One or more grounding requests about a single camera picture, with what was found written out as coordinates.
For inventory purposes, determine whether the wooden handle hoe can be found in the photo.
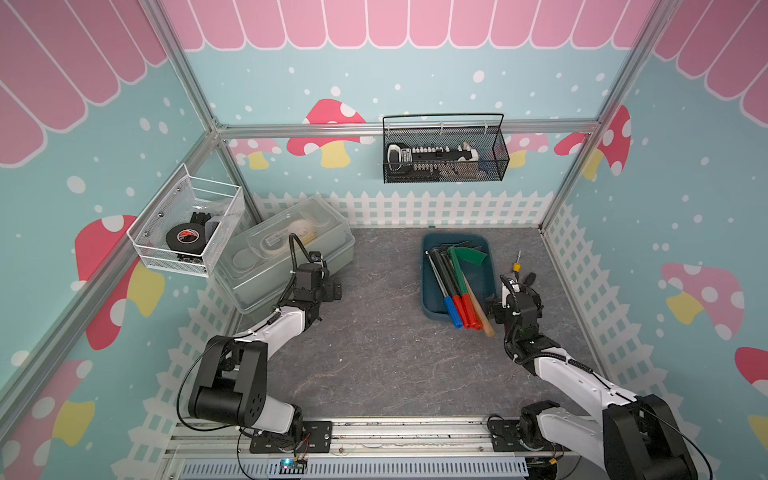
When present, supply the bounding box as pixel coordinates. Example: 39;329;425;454
460;242;495;338

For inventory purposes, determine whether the teal plastic storage box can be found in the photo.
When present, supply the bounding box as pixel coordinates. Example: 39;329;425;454
421;232;498;322

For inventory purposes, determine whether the hoe with blue grip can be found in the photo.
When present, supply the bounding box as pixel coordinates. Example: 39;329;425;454
426;249;464;329

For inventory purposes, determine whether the green handle hoe red grip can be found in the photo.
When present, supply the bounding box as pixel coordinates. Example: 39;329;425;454
454;246;487;300

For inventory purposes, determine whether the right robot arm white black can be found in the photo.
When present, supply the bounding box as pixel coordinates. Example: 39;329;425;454
492;273;699;479

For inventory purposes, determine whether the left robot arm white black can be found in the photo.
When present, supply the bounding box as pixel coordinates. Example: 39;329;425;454
187;251;342;442

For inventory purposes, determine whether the black orange screwdriver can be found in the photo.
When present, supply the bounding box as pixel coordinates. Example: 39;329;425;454
523;272;537;287

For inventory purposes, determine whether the yellow black screwdriver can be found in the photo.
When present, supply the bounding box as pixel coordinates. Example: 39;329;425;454
512;250;522;277

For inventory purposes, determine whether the translucent lidded plastic container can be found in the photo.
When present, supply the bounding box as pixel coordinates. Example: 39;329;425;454
214;195;355;315

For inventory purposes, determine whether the black tape roll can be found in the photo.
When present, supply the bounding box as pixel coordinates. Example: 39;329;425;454
165;223;207;255

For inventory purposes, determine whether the socket bit set holder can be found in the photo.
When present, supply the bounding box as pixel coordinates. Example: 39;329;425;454
385;142;479;178

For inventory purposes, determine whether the small green-lit circuit board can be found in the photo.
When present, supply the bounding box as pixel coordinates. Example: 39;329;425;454
278;458;308;475

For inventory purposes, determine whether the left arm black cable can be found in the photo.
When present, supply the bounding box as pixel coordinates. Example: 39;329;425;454
175;232;316;433

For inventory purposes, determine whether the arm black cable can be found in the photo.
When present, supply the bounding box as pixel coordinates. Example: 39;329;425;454
175;232;316;433
575;359;715;480

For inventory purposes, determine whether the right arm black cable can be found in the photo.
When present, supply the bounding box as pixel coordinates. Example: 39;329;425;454
575;359;715;480

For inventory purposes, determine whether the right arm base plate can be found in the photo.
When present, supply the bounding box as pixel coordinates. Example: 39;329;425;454
485;414;567;458

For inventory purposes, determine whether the clear wall-mounted bin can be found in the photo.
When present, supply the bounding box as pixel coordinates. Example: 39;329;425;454
127;165;245;278

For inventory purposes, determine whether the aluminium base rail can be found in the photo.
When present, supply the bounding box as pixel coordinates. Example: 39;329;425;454
161;415;661;460

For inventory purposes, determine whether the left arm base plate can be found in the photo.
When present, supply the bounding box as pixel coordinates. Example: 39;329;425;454
249;421;334;456

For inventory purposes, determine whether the grey slotted cable duct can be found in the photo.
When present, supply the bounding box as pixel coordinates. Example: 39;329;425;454
179;457;530;479

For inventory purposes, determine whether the black wire mesh basket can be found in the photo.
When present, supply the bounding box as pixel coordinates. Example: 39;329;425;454
381;113;510;183

